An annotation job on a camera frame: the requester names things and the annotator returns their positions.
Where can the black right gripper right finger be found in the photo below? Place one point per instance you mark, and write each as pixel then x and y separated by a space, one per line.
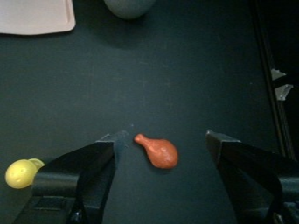
pixel 252 175

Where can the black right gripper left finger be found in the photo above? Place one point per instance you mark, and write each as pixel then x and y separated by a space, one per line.
pixel 73 175

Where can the brown toy drumstick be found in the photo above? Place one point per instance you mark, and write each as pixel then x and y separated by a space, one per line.
pixel 161 151

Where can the pink plate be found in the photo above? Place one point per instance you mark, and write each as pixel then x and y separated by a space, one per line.
pixel 34 16

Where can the yellow toy fruit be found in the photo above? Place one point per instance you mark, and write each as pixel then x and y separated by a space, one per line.
pixel 20 174

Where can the grey-green round bowl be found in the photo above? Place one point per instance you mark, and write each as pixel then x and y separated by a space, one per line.
pixel 128 7

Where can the grey metal bracket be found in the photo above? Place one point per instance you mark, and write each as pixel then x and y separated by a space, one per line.
pixel 280 84

